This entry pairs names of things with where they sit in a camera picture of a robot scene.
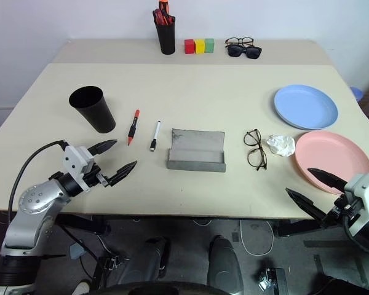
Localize black metal clamp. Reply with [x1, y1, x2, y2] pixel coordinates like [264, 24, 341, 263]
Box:
[257, 266, 289, 295]

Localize black-framed clear glasses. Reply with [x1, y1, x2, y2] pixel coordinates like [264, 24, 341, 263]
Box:
[224, 36, 255, 48]

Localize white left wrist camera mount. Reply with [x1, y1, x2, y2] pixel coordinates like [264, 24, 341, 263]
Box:
[62, 145, 96, 193]

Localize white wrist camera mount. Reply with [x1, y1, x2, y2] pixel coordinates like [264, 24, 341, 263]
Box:
[62, 145, 96, 193]
[344, 173, 369, 229]

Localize open grey glasses case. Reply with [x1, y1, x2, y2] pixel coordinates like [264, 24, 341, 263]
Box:
[165, 127, 228, 173]

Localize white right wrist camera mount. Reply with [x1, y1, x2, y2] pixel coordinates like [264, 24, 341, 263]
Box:
[344, 173, 369, 229]

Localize red marker pen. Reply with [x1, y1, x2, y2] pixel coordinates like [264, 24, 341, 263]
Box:
[127, 109, 141, 147]

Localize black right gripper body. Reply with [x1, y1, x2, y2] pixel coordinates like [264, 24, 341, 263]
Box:
[320, 193, 361, 230]

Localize grey-blue plastic piece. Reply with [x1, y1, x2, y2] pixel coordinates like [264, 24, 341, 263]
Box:
[69, 242, 86, 259]

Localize pink plate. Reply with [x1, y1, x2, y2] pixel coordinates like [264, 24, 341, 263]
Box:
[295, 131, 369, 195]

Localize white marker pen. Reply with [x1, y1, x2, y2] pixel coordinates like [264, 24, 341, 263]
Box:
[149, 120, 162, 153]

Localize crumpled white paper ball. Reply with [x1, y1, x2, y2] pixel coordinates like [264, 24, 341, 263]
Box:
[265, 134, 296, 158]

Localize blue round bin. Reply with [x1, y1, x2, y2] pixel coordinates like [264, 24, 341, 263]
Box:
[349, 86, 363, 102]

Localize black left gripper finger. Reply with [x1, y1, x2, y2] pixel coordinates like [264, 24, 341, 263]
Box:
[107, 160, 138, 187]
[87, 139, 119, 156]

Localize dark rounded shape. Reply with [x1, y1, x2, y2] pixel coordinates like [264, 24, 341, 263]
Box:
[132, 235, 172, 281]
[206, 234, 244, 293]

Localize white floor cable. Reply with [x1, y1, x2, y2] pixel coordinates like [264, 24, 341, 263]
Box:
[239, 219, 275, 256]

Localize black table frame bar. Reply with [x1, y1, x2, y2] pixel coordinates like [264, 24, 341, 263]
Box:
[276, 219, 324, 238]
[57, 214, 112, 236]

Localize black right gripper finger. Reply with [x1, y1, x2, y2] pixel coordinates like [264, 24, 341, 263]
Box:
[307, 167, 348, 195]
[285, 187, 327, 221]

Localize empty black cup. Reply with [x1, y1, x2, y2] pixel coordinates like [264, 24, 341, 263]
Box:
[68, 85, 117, 135]

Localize tortoiseshell round glasses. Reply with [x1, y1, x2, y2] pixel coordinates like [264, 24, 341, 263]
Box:
[243, 128, 269, 171]

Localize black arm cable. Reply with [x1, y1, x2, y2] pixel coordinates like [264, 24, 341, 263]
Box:
[8, 140, 66, 222]
[342, 214, 369, 256]

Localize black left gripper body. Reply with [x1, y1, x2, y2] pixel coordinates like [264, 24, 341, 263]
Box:
[82, 164, 112, 188]

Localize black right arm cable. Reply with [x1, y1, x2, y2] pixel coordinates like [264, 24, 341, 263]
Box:
[342, 214, 369, 256]

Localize white shoe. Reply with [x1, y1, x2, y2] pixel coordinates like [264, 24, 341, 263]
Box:
[71, 278, 92, 295]

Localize blue plate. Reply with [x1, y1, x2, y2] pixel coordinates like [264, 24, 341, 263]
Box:
[274, 84, 339, 130]

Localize black sunglasses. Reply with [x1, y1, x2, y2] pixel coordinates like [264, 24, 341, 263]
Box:
[226, 44, 263, 60]

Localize black pen holder cup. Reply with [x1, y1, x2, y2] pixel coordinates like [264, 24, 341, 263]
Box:
[154, 20, 177, 55]

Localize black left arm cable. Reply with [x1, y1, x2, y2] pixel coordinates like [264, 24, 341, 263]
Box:
[8, 140, 66, 222]

